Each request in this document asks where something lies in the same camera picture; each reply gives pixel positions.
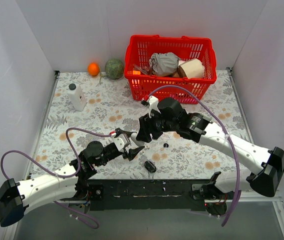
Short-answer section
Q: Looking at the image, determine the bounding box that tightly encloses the white earbud charging case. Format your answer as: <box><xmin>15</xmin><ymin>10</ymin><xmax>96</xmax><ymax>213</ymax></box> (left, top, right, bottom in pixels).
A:
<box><xmin>130</xmin><ymin>132</ymin><xmax>145</xmax><ymax>147</ymax></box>

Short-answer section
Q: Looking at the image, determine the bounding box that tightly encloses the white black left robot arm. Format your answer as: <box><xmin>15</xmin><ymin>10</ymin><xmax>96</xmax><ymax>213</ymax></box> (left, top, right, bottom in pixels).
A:
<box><xmin>0</xmin><ymin>128</ymin><xmax>145</xmax><ymax>227</ymax></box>

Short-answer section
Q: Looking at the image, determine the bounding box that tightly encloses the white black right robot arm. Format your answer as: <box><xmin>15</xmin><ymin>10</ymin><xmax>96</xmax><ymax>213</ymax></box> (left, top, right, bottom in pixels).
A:
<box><xmin>136</xmin><ymin>96</ymin><xmax>284</xmax><ymax>199</ymax></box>

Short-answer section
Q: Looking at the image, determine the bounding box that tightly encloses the black earbud charging case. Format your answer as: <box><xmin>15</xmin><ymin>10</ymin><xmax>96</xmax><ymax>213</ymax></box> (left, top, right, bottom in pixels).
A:
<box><xmin>144</xmin><ymin>160</ymin><xmax>157</xmax><ymax>174</ymax></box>

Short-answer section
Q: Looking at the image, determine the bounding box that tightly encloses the floral patterned table mat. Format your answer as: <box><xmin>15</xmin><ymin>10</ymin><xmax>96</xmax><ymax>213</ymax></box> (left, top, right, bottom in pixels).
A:
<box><xmin>32</xmin><ymin>70</ymin><xmax>251</xmax><ymax>179</ymax></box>

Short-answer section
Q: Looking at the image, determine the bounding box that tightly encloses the clear plastic snack wrapper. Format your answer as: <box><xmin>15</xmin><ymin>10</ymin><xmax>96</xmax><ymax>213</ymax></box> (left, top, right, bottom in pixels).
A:
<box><xmin>133</xmin><ymin>64</ymin><xmax>153</xmax><ymax>76</ymax></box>

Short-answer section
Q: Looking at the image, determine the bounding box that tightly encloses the white bottle black cap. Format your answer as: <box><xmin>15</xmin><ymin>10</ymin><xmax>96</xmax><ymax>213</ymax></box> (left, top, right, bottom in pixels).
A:
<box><xmin>67</xmin><ymin>83</ymin><xmax>87</xmax><ymax>112</ymax></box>

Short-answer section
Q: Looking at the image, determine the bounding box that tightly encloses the crumpled grey bag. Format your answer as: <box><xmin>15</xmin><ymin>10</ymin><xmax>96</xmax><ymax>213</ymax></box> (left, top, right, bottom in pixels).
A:
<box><xmin>149</xmin><ymin>52</ymin><xmax>180</xmax><ymax>77</ymax></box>

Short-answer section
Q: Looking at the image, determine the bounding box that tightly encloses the red plastic shopping basket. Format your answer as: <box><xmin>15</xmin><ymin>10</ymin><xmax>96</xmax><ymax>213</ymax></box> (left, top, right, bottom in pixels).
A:
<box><xmin>124</xmin><ymin>35</ymin><xmax>217</xmax><ymax>104</ymax></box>

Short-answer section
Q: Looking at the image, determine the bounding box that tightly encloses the green melon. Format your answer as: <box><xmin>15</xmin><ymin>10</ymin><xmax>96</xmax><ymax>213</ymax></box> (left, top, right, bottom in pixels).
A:
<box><xmin>99</xmin><ymin>58</ymin><xmax>125</xmax><ymax>83</ymax></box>

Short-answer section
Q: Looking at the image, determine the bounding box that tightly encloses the beige paper roll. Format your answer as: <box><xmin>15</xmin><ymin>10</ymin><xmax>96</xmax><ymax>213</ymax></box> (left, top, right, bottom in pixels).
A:
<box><xmin>177</xmin><ymin>58</ymin><xmax>205</xmax><ymax>79</ymax></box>

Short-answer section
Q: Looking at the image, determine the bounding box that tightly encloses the orange fruit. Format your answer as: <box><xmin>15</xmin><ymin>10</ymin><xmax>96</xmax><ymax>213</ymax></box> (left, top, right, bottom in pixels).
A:
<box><xmin>87</xmin><ymin>62</ymin><xmax>100</xmax><ymax>77</ymax></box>

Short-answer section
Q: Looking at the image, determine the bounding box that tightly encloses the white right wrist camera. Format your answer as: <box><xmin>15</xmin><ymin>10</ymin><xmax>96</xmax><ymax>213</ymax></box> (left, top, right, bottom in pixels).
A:
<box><xmin>141</xmin><ymin>95</ymin><xmax>160</xmax><ymax>118</ymax></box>

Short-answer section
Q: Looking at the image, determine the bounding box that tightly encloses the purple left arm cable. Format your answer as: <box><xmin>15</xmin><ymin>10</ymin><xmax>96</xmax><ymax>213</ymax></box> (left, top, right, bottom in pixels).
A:
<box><xmin>0</xmin><ymin>126</ymin><xmax>115</xmax><ymax>230</ymax></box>

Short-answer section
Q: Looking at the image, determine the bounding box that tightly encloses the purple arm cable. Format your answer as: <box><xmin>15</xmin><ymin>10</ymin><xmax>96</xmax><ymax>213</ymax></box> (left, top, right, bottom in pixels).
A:
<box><xmin>148</xmin><ymin>84</ymin><xmax>242</xmax><ymax>227</ymax></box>
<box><xmin>0</xmin><ymin>126</ymin><xmax>115</xmax><ymax>230</ymax></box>

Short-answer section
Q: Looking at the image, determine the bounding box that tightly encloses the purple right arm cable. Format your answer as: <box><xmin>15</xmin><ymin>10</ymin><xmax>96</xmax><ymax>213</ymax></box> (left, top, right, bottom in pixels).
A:
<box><xmin>148</xmin><ymin>84</ymin><xmax>242</xmax><ymax>227</ymax></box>

